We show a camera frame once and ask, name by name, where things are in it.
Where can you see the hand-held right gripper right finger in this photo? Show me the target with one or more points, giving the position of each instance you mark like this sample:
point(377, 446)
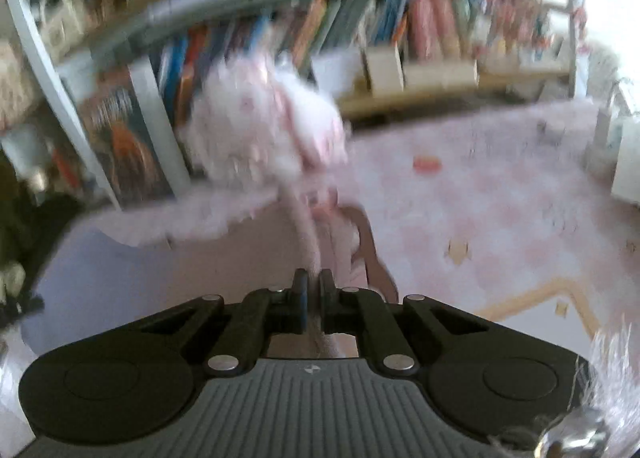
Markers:
point(327, 300)

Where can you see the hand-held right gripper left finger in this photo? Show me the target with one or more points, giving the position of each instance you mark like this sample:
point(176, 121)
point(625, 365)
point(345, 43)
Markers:
point(300, 303)

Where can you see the pink white plush toy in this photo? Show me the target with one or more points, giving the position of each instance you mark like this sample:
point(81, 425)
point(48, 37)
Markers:
point(250, 113)

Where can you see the small orange object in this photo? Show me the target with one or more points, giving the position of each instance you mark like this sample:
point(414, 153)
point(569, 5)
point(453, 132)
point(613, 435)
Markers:
point(426, 164)

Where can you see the pink checkered blanket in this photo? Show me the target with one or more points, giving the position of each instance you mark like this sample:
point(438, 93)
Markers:
point(500, 208)

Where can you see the grey white bookshelf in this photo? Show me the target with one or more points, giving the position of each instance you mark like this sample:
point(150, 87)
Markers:
point(160, 138)

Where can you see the large book orange figure cover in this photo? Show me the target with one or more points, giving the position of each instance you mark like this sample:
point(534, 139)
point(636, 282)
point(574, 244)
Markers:
point(127, 148)

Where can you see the cream box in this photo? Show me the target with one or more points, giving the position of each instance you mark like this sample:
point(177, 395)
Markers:
point(384, 69)

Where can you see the row of colourful books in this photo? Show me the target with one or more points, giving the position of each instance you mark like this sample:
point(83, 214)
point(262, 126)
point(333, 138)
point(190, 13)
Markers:
point(350, 18)

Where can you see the dark cloth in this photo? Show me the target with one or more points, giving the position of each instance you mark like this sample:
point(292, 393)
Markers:
point(25, 233)

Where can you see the beige plush toy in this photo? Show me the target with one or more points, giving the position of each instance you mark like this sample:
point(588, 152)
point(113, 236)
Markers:
point(17, 88)

